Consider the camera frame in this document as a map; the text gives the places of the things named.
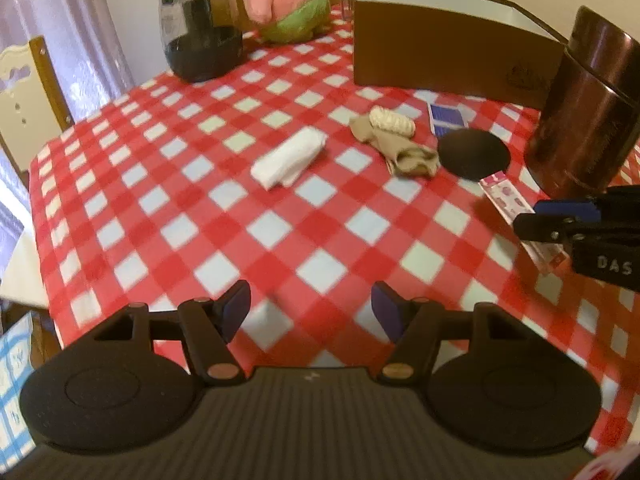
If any beige stocking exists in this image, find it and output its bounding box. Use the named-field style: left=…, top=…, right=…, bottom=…
left=349, top=114, right=441, bottom=178

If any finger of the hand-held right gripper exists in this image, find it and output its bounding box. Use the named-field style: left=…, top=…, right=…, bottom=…
left=513, top=212, right=582, bottom=247
left=534, top=198, right=604, bottom=224

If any brown metal canister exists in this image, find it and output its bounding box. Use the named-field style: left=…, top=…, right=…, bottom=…
left=525, top=6, right=640, bottom=201

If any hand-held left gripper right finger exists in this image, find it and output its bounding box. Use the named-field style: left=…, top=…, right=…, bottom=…
left=372, top=281, right=522, bottom=387

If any dark glass jar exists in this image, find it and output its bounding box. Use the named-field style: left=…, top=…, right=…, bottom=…
left=158, top=0, right=244, bottom=84

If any blue checkered cloth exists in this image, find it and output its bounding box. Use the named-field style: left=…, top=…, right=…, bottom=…
left=0, top=310, right=37, bottom=453

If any pink printed plastic packet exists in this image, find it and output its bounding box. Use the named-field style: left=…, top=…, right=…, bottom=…
left=478, top=171, right=568, bottom=275

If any white cloth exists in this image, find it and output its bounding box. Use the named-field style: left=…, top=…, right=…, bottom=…
left=250, top=127, right=328, bottom=191

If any pale purple curtain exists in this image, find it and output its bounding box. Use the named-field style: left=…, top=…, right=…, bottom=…
left=0, top=0, right=136, bottom=221

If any cream knitted roll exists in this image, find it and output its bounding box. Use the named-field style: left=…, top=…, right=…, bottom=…
left=369, top=106, right=416, bottom=137

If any black round coaster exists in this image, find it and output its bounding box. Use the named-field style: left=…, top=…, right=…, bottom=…
left=437, top=129, right=511, bottom=180

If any brown cardboard box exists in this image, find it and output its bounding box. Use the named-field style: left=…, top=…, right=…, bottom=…
left=350, top=0, right=571, bottom=110

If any blue card pack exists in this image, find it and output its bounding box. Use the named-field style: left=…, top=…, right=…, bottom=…
left=427, top=102, right=471, bottom=137

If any red white checkered tablecloth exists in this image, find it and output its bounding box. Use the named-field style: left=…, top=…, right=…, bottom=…
left=29, top=2, right=640, bottom=456

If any cream wooden chair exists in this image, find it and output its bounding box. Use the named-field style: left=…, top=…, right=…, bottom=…
left=0, top=35, right=76, bottom=307

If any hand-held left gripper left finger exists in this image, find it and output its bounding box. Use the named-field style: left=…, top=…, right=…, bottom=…
left=92, top=280, right=252, bottom=387

